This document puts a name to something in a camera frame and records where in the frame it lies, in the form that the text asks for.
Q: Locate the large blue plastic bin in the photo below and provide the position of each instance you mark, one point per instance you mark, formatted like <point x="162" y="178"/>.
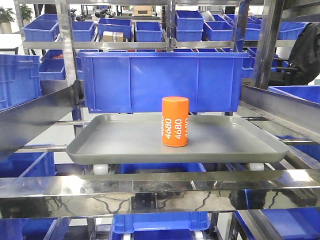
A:
<point x="136" y="82"/>

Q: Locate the stainless steel shelf rack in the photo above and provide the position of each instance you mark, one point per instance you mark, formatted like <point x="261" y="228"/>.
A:
<point x="215" y="192"/>

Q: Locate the orange cylindrical capacitor 4680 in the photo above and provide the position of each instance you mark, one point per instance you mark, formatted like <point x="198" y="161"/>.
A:
<point x="174" y="121"/>

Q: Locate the black jacket on chair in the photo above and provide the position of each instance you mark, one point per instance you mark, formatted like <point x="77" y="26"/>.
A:
<point x="305" y="55"/>

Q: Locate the grey plastic tray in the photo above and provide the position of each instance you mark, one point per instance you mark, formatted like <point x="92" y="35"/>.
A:
<point x="151" y="138"/>

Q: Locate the blue crate at left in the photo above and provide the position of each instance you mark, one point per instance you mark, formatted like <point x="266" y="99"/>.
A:
<point x="19" y="79"/>

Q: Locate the cardboard box in bin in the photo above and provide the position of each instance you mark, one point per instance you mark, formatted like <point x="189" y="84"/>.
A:
<point x="112" y="36"/>

